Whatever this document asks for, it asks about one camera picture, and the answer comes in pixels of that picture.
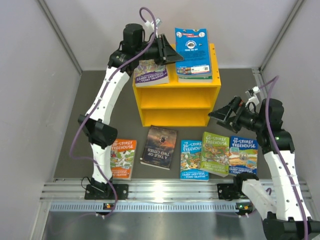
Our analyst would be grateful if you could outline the light blue 26-Storey Treehouse book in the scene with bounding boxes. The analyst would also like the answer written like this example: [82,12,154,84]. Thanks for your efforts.
[180,140,209,182]

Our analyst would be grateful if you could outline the purple 52-Storey Treehouse book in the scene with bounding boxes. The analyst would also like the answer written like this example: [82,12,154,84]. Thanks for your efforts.
[133,59,170,88]

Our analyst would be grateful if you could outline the slotted grey cable duct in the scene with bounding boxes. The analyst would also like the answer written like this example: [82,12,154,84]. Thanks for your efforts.
[50,201,253,213]

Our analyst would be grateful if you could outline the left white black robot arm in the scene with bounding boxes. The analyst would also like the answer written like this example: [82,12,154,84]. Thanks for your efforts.
[78,21,183,199]

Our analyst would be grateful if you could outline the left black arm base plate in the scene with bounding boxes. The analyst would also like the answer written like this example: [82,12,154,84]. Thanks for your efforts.
[84,182,129,200]

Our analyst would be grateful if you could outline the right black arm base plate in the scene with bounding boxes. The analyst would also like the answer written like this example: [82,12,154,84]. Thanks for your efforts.
[217,183,240,201]

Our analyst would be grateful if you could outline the blue back-cover book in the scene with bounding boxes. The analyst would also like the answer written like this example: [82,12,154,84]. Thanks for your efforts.
[175,27,213,78]

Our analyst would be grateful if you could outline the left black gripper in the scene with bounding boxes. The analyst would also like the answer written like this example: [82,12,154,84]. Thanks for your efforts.
[134,33,183,66]

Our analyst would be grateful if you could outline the purple cable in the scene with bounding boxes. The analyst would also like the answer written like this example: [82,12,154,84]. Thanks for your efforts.
[217,75,312,240]
[69,7,161,221]

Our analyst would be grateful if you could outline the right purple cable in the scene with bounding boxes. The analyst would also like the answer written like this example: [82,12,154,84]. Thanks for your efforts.
[217,75,312,240]

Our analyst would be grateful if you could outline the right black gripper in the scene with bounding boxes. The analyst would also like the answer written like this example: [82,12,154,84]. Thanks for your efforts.
[208,96,265,133]

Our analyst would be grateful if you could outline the green 104-Storey Treehouse book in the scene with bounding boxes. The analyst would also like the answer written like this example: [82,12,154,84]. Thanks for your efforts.
[178,76,213,83]

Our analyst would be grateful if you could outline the dark Tale of Two Cities book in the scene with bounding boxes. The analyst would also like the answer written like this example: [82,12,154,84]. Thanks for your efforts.
[140,125,178,170]

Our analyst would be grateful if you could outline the blue 91-Storey Treehouse book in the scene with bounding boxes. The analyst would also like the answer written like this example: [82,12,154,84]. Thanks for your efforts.
[228,136,259,176]

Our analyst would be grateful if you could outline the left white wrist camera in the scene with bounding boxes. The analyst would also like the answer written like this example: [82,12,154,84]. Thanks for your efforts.
[144,18,162,34]

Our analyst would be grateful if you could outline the aluminium mounting rail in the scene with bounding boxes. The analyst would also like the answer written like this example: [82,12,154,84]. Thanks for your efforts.
[39,177,313,201]

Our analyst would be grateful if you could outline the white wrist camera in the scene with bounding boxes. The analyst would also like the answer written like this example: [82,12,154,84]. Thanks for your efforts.
[144,18,162,34]
[245,86,260,106]

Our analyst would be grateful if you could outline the yellow wooden shelf box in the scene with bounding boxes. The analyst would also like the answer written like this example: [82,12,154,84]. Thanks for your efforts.
[132,43,222,127]

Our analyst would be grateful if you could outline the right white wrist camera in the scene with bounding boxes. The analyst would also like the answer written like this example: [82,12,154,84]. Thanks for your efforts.
[245,86,260,106]

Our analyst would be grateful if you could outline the orange 78-Storey Treehouse book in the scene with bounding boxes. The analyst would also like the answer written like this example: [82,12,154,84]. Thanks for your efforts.
[110,138,137,181]

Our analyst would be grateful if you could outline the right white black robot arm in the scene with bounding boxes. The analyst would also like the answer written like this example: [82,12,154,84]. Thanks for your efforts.
[208,96,320,240]

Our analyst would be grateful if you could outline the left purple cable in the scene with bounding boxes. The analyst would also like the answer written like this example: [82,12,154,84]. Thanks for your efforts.
[69,7,161,221]

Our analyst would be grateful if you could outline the lime 65-Storey Treehouse book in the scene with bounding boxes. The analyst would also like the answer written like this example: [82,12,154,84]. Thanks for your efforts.
[199,131,230,177]

